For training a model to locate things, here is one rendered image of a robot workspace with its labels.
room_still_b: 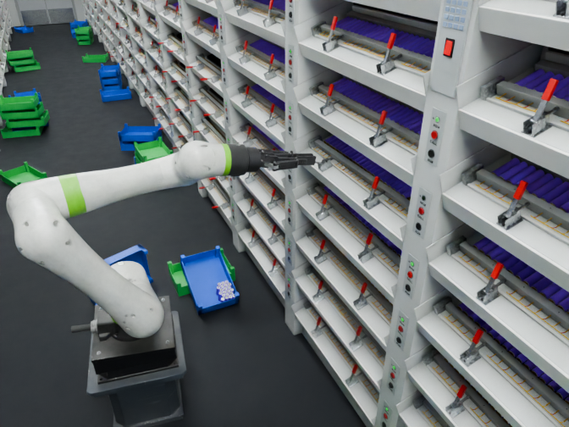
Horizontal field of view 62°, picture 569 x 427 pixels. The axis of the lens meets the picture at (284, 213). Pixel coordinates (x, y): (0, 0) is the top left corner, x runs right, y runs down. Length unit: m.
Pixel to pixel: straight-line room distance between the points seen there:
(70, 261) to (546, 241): 1.04
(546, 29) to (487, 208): 0.35
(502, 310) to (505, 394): 0.20
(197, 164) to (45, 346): 1.33
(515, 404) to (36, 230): 1.12
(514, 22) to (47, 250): 1.06
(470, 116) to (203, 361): 1.53
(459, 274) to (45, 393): 1.65
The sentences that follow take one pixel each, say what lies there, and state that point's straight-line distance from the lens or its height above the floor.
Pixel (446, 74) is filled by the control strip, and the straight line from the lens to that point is 1.02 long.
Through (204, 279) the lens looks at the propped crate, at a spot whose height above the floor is 0.07.
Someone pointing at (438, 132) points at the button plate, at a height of 1.20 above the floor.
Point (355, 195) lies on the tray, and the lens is 1.41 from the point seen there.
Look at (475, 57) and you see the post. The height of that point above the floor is 1.36.
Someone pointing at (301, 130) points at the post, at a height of 0.97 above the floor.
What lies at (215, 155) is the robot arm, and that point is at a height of 1.03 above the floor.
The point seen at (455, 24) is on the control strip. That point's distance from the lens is 1.00.
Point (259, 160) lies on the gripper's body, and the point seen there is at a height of 0.98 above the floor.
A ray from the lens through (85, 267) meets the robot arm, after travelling 1.30.
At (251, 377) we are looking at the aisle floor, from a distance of 2.04.
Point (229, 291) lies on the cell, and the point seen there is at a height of 0.08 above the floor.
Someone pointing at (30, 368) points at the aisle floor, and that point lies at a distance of 2.33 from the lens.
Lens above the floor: 1.57
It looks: 31 degrees down
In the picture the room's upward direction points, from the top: straight up
